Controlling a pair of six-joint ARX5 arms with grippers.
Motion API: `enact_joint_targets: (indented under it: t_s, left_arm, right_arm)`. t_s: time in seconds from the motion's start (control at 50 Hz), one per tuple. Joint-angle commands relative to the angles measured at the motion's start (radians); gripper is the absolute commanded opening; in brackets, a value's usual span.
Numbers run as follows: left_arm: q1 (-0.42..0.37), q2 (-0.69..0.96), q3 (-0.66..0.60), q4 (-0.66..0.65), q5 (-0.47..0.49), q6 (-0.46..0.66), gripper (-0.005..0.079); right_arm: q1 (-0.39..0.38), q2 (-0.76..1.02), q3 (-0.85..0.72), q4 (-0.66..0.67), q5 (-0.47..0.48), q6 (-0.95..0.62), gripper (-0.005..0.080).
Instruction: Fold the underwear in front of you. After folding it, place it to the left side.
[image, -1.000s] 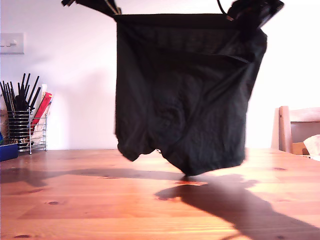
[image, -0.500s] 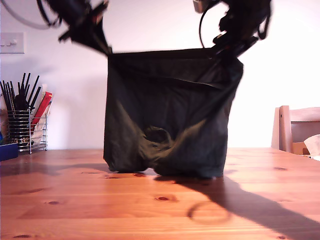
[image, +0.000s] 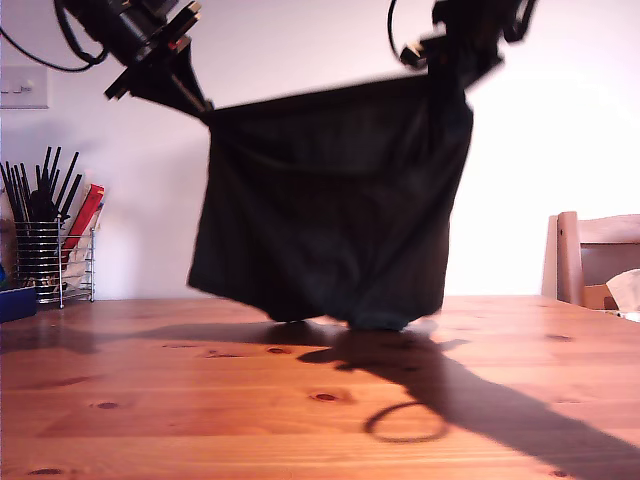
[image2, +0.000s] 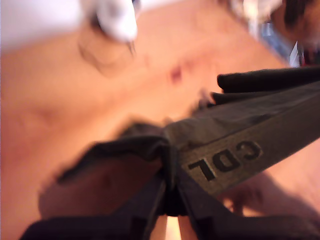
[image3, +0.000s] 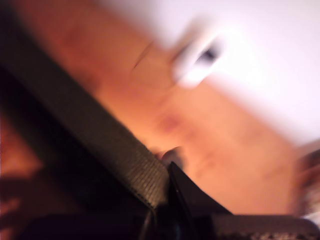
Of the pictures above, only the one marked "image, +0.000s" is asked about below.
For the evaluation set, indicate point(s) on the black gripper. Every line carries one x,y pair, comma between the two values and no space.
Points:
150,45

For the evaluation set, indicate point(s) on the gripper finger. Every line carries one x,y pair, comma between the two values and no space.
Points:
482,67

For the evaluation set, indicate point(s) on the olive green underwear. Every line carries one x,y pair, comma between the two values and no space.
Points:
325,210

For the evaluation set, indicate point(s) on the white plastic utensil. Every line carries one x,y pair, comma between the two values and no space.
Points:
88,178

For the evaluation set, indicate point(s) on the black chopstick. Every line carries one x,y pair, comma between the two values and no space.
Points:
53,168
65,183
2,173
19,174
7,170
44,168
24,173
14,175
69,198
38,178

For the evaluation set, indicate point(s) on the black plastic utensil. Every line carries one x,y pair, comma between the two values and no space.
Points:
41,205

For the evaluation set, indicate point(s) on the wooden chair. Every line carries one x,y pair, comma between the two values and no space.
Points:
567,249

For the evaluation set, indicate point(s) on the white paper bag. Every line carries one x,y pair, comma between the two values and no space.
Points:
76,263

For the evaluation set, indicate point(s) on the brown cardboard box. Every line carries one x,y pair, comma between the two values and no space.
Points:
595,296

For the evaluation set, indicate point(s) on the white tissue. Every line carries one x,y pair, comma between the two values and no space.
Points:
625,289

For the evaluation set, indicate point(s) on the blue box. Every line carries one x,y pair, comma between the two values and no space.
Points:
17,304

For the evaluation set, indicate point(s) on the white tissue box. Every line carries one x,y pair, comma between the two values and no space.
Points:
630,316

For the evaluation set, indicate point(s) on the white light switch plate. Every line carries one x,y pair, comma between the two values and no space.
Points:
24,87

